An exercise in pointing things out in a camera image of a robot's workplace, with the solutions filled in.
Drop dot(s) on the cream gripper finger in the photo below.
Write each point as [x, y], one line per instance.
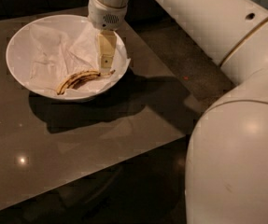
[106, 41]

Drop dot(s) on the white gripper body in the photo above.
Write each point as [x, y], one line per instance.
[105, 17]

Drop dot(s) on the brown spotted banana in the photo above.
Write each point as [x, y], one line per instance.
[81, 78]

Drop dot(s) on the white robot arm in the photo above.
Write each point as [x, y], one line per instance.
[226, 170]

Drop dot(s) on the white bowl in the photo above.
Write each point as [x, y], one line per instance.
[20, 49]

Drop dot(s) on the white crumpled paper liner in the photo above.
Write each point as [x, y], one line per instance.
[59, 55]

